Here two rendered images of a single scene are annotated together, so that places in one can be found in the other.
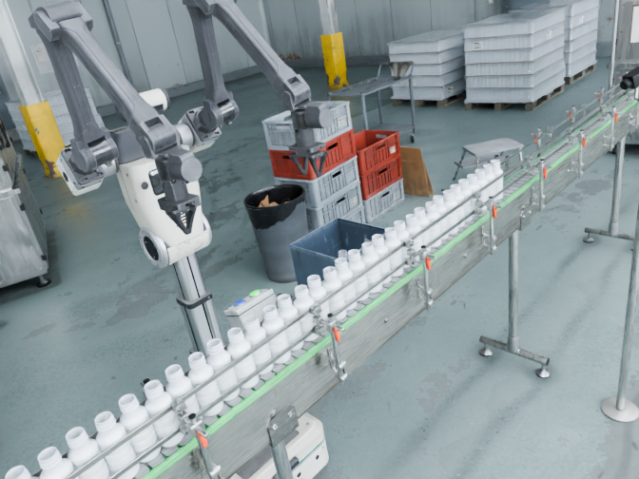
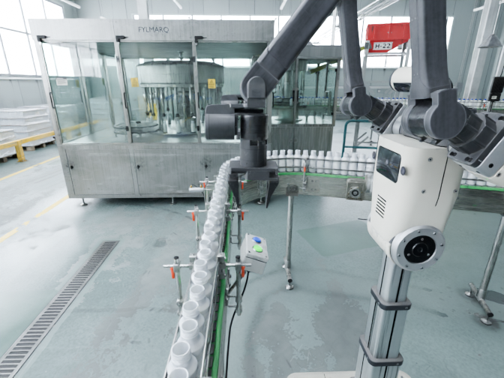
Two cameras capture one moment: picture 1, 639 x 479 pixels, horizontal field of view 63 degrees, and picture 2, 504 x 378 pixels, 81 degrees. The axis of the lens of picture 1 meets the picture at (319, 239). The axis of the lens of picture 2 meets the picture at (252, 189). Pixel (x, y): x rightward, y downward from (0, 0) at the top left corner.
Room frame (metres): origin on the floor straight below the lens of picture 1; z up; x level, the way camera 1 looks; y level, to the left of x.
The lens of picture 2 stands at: (1.94, -0.48, 1.66)
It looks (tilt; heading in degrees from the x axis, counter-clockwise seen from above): 20 degrees down; 130
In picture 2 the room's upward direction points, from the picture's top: straight up
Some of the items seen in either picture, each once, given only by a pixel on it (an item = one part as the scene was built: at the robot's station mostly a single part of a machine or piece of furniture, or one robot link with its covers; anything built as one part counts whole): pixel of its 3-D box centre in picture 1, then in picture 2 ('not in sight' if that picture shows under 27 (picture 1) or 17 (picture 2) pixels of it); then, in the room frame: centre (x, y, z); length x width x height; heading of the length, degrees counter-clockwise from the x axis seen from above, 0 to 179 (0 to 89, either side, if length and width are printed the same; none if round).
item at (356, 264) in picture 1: (357, 275); (199, 314); (1.44, -0.10, 1.08); 0.06 x 0.06 x 0.17
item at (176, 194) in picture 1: (175, 190); not in sight; (1.25, 0.33, 1.51); 0.10 x 0.07 x 0.07; 42
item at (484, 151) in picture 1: (487, 163); not in sight; (4.66, -1.68, 0.21); 0.61 x 0.47 x 0.41; 5
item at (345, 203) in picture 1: (321, 204); not in sight; (4.03, -0.07, 0.33); 0.61 x 0.41 x 0.22; 138
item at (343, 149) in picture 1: (314, 152); not in sight; (4.03, -0.07, 0.78); 0.61 x 0.41 x 0.22; 139
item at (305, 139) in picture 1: (305, 138); (253, 155); (1.55, -0.01, 1.51); 0.10 x 0.07 x 0.07; 42
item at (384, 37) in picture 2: not in sight; (379, 94); (-0.39, 6.79, 1.40); 0.92 x 0.72 x 2.80; 24
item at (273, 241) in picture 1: (282, 235); not in sight; (3.58, 0.27, 0.32); 0.45 x 0.45 x 0.64
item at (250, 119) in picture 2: (302, 118); (250, 126); (1.55, -0.01, 1.57); 0.07 x 0.06 x 0.07; 45
